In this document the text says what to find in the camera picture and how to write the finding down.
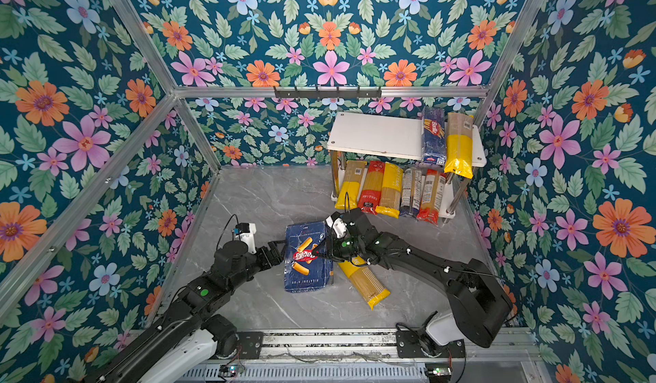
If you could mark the white-label clear spaghetti pack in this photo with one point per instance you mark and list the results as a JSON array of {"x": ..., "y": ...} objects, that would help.
[{"x": 411, "y": 192}]

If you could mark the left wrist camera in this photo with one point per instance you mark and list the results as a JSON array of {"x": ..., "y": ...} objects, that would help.
[{"x": 245, "y": 232}]

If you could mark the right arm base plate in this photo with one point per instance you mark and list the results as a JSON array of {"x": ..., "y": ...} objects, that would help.
[{"x": 416, "y": 343}]

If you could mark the blue Barilla pasta box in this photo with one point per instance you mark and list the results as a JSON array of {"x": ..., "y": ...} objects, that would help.
[{"x": 305, "y": 270}]

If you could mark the black hook rail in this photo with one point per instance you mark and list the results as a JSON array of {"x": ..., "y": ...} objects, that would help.
[{"x": 328, "y": 92}]

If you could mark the yellow Pastatime spaghetti pack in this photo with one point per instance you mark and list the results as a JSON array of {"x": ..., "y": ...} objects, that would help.
[{"x": 362, "y": 278}]

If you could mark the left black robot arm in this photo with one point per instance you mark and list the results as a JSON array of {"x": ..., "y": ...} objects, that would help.
[{"x": 191, "y": 330}]

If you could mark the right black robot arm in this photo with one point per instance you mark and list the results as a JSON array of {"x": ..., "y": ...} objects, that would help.
[{"x": 478, "y": 304}]

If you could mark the yellow-ended spaghetti pack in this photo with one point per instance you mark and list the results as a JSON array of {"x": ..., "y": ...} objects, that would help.
[{"x": 459, "y": 145}]

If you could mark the red-yellow labelled spaghetti pack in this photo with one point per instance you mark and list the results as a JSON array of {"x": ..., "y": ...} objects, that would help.
[{"x": 431, "y": 198}]

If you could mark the narrow yellow spaghetti pack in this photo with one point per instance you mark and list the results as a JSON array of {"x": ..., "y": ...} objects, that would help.
[{"x": 391, "y": 191}]

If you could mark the blue Barilla spaghetti pack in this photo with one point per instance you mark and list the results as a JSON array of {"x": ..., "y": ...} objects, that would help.
[{"x": 434, "y": 146}]

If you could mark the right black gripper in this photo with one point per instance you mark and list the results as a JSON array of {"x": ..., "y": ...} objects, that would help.
[{"x": 336, "y": 240}]

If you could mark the red spaghetti pack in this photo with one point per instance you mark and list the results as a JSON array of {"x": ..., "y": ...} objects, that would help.
[{"x": 371, "y": 190}]

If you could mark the wide yellow spaghetti pack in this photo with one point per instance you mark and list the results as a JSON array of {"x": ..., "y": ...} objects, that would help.
[{"x": 350, "y": 188}]

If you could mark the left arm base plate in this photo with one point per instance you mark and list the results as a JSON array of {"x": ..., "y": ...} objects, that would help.
[{"x": 249, "y": 345}]

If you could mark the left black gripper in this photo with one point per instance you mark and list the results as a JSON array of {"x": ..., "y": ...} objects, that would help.
[{"x": 277, "y": 258}]

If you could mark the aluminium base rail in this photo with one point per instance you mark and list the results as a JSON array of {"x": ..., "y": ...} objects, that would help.
[{"x": 379, "y": 345}]

